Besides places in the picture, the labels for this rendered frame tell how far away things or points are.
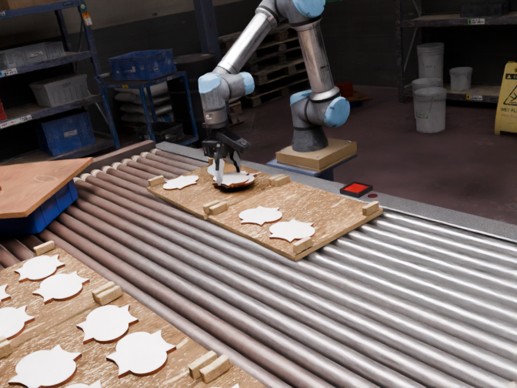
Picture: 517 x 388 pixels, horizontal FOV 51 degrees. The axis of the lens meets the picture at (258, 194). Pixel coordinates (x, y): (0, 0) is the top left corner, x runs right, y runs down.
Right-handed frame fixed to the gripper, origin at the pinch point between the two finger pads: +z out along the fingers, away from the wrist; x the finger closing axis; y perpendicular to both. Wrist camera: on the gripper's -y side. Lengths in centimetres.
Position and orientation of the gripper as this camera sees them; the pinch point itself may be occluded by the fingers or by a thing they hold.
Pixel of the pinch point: (231, 178)
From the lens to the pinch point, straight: 187.1
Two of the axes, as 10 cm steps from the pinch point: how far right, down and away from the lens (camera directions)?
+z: 1.4, 9.1, 3.8
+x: -5.8, 3.9, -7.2
